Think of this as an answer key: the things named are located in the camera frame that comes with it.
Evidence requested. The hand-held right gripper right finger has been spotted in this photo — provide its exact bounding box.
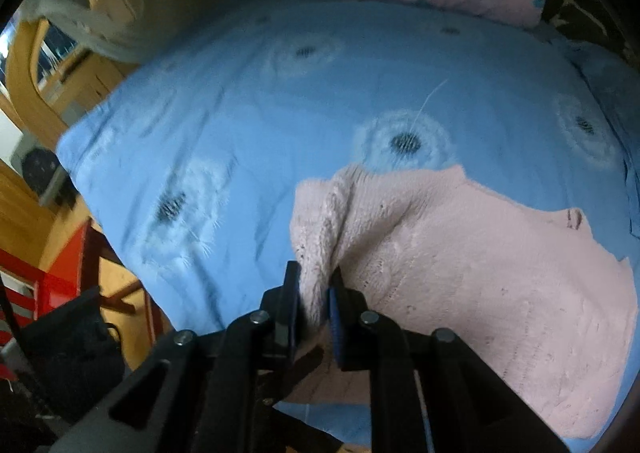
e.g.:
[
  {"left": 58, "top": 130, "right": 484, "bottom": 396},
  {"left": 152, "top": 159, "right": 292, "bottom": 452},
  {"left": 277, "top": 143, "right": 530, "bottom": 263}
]
[{"left": 327, "top": 267, "right": 571, "bottom": 453}]

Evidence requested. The pink knitted sweater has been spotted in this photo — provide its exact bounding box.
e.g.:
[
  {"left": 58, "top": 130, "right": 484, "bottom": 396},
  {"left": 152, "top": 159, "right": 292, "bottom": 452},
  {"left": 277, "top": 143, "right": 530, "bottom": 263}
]
[{"left": 289, "top": 164, "right": 639, "bottom": 440}]

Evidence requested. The blue dandelion-print blanket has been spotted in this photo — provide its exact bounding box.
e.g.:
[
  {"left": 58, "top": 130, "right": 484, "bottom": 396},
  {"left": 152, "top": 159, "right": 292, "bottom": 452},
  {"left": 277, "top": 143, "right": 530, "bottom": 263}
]
[{"left": 55, "top": 0, "right": 640, "bottom": 446}]

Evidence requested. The black bag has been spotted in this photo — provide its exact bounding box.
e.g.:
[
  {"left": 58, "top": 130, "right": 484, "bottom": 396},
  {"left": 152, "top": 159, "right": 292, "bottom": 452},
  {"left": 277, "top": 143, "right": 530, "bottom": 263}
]
[{"left": 10, "top": 285, "right": 126, "bottom": 421}]

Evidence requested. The red wooden chair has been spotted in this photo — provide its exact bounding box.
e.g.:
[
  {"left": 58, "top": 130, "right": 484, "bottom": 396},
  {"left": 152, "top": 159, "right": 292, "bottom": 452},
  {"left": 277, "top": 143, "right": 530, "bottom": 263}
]
[{"left": 0, "top": 220, "right": 108, "bottom": 329}]

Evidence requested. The dark cloth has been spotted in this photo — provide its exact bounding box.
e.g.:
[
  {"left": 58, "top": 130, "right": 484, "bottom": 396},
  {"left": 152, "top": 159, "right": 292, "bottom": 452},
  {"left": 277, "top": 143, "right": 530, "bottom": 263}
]
[{"left": 542, "top": 0, "right": 626, "bottom": 54}]

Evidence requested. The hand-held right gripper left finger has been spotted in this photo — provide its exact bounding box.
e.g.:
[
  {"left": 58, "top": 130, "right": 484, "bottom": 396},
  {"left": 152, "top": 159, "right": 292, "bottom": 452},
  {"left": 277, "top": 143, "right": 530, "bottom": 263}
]
[{"left": 50, "top": 260, "right": 302, "bottom": 453}]

